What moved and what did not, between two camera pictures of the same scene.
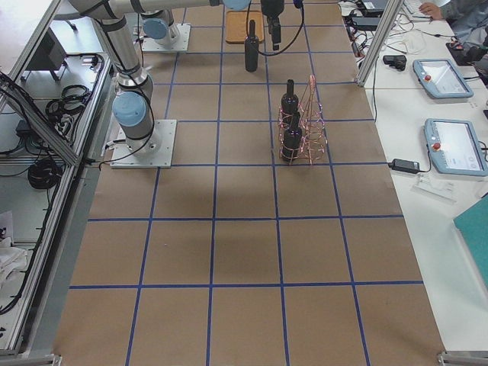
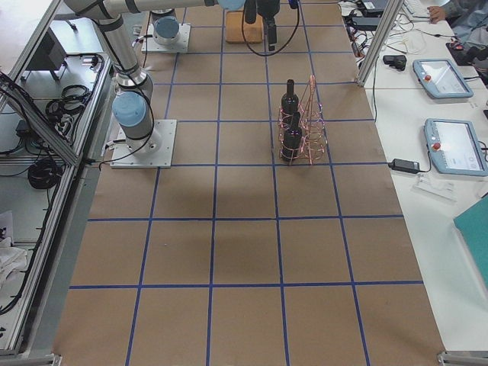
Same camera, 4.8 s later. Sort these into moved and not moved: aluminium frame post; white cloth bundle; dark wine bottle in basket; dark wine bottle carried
Moved: dark wine bottle carried
Not moved: white cloth bundle; dark wine bottle in basket; aluminium frame post
